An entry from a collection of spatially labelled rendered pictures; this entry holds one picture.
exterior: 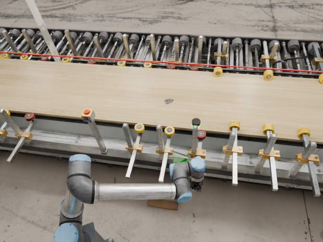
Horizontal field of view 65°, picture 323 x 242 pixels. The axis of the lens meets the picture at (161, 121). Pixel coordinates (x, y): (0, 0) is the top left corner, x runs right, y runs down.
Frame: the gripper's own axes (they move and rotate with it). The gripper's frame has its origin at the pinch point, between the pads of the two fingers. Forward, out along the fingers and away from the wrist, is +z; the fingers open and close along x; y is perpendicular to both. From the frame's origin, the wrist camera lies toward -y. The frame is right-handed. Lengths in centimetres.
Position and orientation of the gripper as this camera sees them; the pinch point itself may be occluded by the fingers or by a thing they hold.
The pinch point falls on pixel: (195, 187)
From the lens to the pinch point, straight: 186.4
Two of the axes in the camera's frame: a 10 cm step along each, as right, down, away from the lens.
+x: 9.8, 1.1, -1.6
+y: -1.9, 7.5, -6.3
